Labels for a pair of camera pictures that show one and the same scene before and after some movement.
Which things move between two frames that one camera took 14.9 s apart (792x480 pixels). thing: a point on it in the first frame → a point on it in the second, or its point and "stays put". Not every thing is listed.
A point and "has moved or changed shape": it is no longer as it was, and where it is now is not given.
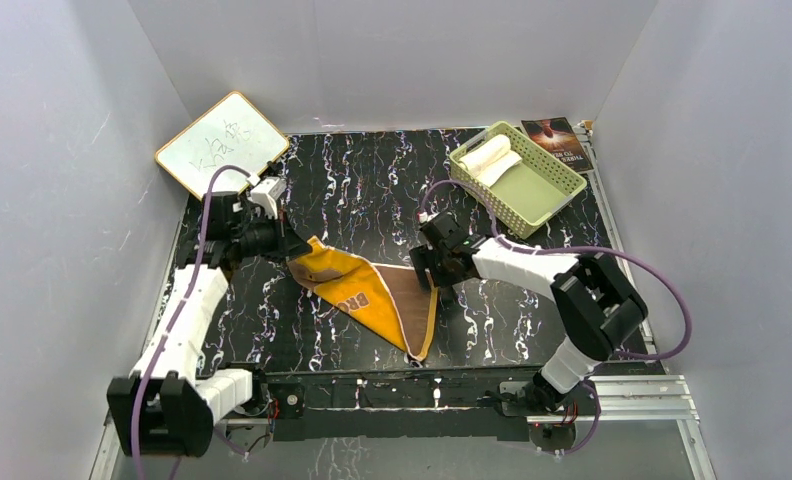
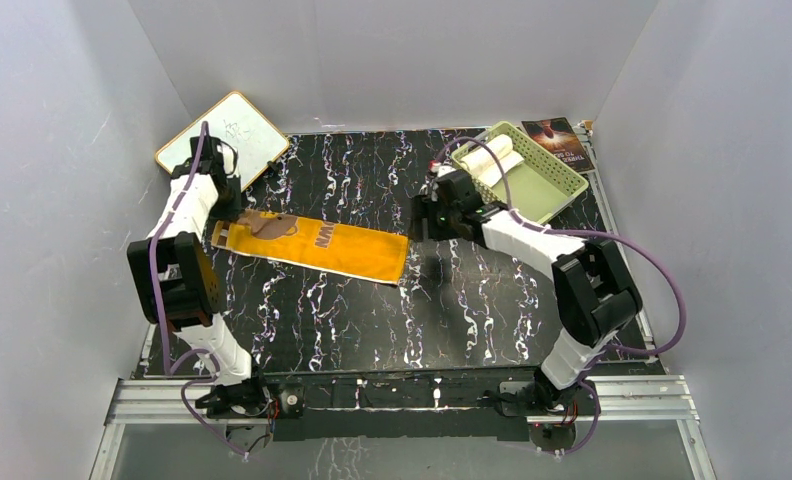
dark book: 557,136 stays put
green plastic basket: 512,179 stays put
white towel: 490,159 stays put
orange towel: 389,298 has moved or changed shape
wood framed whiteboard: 227,144 stays put
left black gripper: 287,243 → 235,210
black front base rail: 421,406 stays put
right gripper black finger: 423,258 → 423,206
